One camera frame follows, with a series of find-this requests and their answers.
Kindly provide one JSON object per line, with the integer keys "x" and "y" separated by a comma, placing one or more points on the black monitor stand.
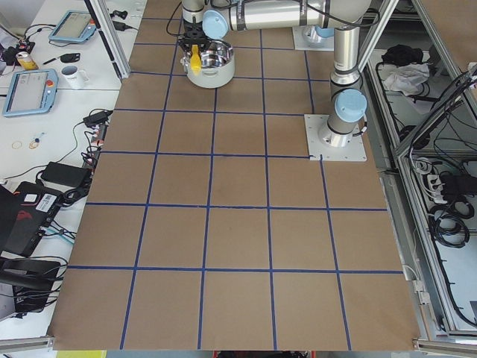
{"x": 28, "y": 285}

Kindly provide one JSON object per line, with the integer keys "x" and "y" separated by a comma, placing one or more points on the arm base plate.
{"x": 301, "y": 44}
{"x": 326, "y": 145}

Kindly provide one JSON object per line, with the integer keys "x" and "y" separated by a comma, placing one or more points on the black laptop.
{"x": 25, "y": 214}

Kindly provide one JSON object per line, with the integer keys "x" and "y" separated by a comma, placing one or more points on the blue teach pendant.
{"x": 75, "y": 27}
{"x": 31, "y": 92}

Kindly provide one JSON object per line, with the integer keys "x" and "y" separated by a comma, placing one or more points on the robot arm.
{"x": 218, "y": 18}
{"x": 315, "y": 34}

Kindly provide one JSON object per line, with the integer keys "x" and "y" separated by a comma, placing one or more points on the aluminium frame post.
{"x": 101, "y": 17}

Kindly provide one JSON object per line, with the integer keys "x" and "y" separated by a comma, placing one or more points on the far blue teach pendant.
{"x": 75, "y": 27}

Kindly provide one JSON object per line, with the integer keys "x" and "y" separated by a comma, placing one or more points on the black cloth bundle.
{"x": 402, "y": 55}

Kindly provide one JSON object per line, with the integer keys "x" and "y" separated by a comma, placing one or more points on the white crumpled cloth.
{"x": 408, "y": 79}

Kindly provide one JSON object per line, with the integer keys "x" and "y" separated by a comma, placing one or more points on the yellow corn cob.
{"x": 195, "y": 60}

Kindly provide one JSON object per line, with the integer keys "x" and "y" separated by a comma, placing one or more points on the large black power brick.
{"x": 66, "y": 175}

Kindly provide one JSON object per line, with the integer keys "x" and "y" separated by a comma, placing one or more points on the pale green cooking pot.
{"x": 217, "y": 65}

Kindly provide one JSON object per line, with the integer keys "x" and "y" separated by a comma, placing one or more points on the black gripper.
{"x": 194, "y": 37}

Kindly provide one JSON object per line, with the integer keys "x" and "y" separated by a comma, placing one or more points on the black computer mouse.
{"x": 70, "y": 58}

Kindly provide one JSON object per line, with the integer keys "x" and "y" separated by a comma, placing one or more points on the near blue teach pendant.
{"x": 31, "y": 92}

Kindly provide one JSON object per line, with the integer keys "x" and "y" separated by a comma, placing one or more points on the white mug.
{"x": 75, "y": 77}

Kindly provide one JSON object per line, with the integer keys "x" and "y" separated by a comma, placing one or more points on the yellow drink can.
{"x": 26, "y": 61}

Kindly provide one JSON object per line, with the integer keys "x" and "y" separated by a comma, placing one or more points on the black power adapter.
{"x": 98, "y": 118}

